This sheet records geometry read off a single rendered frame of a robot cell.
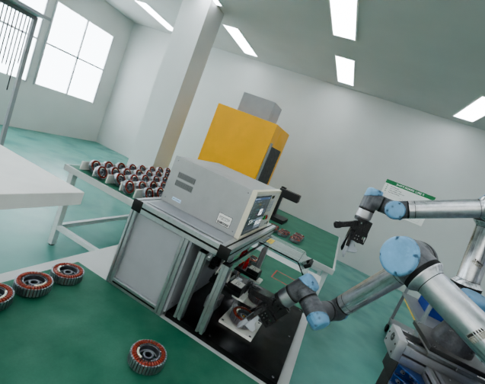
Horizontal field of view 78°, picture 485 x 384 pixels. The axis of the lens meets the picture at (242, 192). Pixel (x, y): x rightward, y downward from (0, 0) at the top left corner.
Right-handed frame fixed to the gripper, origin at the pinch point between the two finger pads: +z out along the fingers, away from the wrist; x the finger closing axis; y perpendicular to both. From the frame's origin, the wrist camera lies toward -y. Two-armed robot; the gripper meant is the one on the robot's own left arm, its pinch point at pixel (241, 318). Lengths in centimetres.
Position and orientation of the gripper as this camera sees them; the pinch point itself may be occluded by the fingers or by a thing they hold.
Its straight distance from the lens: 136.8
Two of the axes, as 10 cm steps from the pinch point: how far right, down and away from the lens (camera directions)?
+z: -7.6, 5.9, 2.7
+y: 5.6, 8.1, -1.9
